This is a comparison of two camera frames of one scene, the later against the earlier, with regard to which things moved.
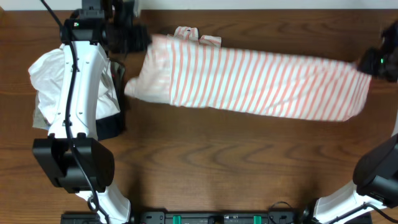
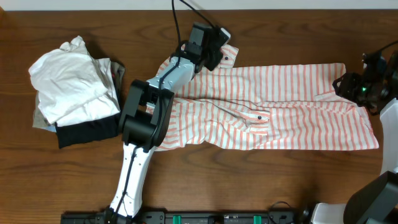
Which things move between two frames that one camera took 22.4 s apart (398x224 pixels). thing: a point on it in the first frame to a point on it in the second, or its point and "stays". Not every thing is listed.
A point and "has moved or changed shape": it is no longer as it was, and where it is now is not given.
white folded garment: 46,71 stays
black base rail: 194,217 stays
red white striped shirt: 185,68 has moved or changed shape
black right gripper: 367,65 to 346,89
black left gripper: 136,29 to 215,57
